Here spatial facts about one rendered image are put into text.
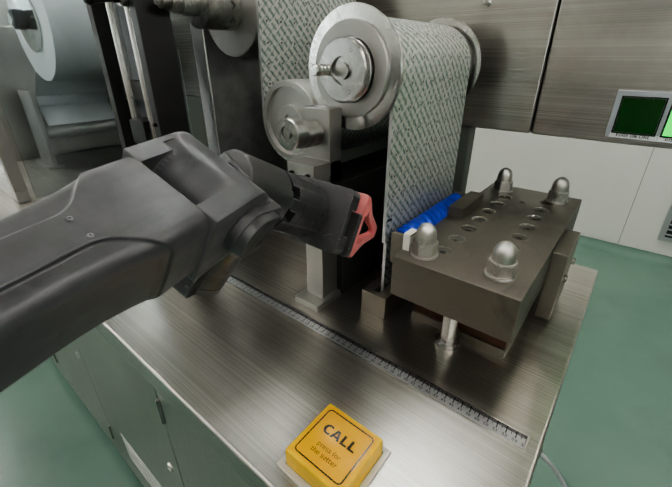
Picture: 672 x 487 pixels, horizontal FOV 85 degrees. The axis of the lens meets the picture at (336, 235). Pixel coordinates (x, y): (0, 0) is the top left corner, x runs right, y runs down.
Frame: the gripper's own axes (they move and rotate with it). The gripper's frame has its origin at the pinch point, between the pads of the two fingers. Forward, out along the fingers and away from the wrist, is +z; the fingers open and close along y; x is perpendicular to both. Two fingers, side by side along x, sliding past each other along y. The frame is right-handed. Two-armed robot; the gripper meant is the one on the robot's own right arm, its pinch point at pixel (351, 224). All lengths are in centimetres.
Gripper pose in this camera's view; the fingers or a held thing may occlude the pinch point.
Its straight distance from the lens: 45.8
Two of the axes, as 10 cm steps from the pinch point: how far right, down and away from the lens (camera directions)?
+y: 7.7, 2.8, -5.7
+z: 5.5, 1.5, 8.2
